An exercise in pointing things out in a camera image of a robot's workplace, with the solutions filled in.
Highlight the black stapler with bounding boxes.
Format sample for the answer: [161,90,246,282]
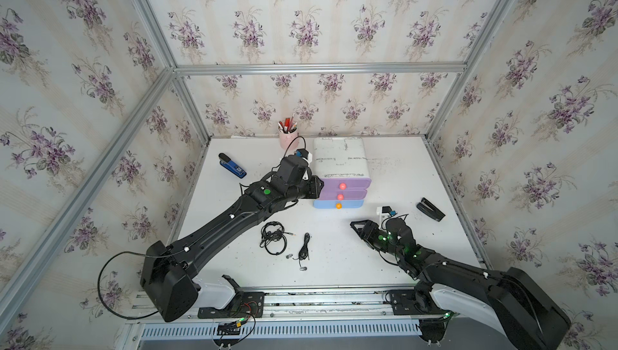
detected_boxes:
[416,197,445,222]

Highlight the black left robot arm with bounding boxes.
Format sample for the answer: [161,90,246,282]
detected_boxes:
[128,147,324,323]

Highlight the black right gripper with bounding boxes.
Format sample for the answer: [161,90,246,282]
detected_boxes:
[349,220,403,261]

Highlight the white drawer cabinet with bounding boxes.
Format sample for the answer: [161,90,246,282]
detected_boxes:
[313,137,370,179]

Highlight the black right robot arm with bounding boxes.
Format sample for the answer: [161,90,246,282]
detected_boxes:
[350,217,571,349]

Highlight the red pens in cup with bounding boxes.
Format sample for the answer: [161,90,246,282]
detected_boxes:
[278,117,298,134]

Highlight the black wired earphones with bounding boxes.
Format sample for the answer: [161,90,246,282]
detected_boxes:
[286,233,311,271]
[259,221,294,256]

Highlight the pink pen cup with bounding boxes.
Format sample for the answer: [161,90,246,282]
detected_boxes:
[279,131,299,151]

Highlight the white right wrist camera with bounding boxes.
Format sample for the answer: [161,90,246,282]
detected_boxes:
[377,206,398,228]

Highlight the aluminium frame rail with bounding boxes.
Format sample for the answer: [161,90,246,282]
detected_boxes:
[175,61,467,77]

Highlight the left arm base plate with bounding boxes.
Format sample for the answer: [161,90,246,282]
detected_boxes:
[197,292,266,319]

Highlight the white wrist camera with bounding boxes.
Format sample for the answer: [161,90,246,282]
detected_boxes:
[295,148,312,180]
[377,206,398,228]

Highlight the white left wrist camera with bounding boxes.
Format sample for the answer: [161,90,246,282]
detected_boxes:
[295,148,312,180]

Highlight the blue bottom drawer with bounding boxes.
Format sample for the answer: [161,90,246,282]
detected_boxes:
[313,200,364,209]

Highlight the blue stapler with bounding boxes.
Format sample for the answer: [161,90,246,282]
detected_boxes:
[218,153,247,179]

